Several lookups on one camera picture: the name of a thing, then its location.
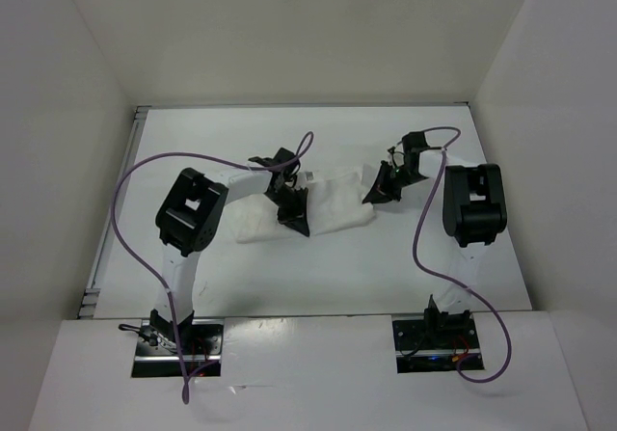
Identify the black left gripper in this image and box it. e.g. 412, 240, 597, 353
265, 184, 309, 237

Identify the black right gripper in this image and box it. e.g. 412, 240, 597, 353
362, 160, 427, 205

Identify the white skirt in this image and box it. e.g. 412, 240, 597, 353
224, 165, 376, 244

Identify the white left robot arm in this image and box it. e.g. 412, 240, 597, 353
149, 148, 309, 354

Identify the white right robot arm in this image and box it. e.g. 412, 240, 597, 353
362, 127, 507, 315

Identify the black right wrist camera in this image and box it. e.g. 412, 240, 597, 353
401, 131, 432, 156

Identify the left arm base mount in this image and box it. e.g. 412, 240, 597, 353
118, 319, 224, 379

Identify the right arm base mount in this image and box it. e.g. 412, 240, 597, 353
391, 311, 484, 374

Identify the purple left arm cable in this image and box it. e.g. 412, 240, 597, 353
113, 130, 315, 405

